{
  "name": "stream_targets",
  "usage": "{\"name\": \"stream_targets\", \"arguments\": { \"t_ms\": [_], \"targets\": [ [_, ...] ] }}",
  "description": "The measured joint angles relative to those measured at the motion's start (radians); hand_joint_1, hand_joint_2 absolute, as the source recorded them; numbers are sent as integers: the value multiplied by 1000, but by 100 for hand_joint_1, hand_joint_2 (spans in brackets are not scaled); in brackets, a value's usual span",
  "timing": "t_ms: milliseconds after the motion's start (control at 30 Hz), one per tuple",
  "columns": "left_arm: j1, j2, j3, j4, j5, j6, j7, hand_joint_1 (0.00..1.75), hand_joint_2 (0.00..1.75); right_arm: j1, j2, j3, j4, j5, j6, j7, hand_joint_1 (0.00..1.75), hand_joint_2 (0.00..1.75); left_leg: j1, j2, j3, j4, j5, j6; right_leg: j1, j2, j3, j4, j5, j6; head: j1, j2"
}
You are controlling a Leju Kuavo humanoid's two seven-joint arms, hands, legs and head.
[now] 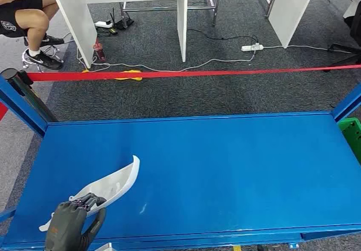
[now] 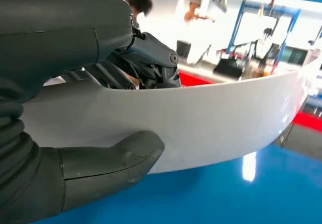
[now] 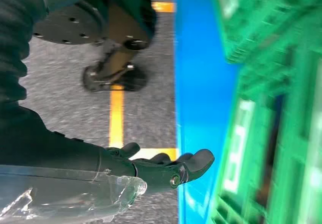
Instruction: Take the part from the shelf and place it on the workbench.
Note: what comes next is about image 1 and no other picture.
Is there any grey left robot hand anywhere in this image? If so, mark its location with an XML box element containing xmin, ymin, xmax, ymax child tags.
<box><xmin>45</xmin><ymin>193</ymin><xmax>107</xmax><ymax>251</ymax></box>

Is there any white curved plastic part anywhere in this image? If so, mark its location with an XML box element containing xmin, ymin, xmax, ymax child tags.
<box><xmin>39</xmin><ymin>155</ymin><xmax>141</xmax><ymax>232</ymax></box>

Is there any blue metal shelf rack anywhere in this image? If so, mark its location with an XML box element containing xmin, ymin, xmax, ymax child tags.
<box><xmin>0</xmin><ymin>75</ymin><xmax>361</xmax><ymax>251</ymax></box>

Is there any yellow floor tape strip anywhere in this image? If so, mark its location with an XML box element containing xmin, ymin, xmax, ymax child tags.
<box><xmin>82</xmin><ymin>69</ymin><xmax>143</xmax><ymax>81</ymax></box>

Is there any red bottle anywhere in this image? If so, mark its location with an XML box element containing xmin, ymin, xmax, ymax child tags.
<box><xmin>93</xmin><ymin>38</ymin><xmax>106</xmax><ymax>63</ymax></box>

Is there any seated person with phone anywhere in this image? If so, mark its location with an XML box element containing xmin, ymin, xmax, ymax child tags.
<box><xmin>0</xmin><ymin>0</ymin><xmax>66</xmax><ymax>72</ymax></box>

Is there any red barrier belt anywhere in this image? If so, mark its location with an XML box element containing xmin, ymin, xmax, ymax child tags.
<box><xmin>0</xmin><ymin>64</ymin><xmax>361</xmax><ymax>121</ymax></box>

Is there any white desk panel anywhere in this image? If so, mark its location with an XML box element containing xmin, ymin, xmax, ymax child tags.
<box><xmin>268</xmin><ymin>0</ymin><xmax>320</xmax><ymax>50</ymax></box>

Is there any green plastic crate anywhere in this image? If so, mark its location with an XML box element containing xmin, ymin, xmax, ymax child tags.
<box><xmin>338</xmin><ymin>117</ymin><xmax>361</xmax><ymax>165</ymax></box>

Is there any black office chair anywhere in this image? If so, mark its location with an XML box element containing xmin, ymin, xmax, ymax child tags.
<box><xmin>322</xmin><ymin>12</ymin><xmax>361</xmax><ymax>73</ymax></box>

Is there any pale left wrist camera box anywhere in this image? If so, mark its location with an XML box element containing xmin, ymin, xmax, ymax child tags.
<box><xmin>94</xmin><ymin>243</ymin><xmax>118</xmax><ymax>251</ymax></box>

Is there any black stanchion post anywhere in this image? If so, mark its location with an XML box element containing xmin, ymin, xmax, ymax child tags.
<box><xmin>0</xmin><ymin>68</ymin><xmax>58</xmax><ymax>124</ymax></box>

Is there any white floor cable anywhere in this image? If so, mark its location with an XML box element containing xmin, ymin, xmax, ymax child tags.
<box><xmin>262</xmin><ymin>44</ymin><xmax>353</xmax><ymax>55</ymax></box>
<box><xmin>76</xmin><ymin>45</ymin><xmax>256</xmax><ymax>73</ymax></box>

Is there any black floor cable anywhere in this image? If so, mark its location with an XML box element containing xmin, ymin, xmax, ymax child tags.
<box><xmin>187</xmin><ymin>28</ymin><xmax>258</xmax><ymax>45</ymax></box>

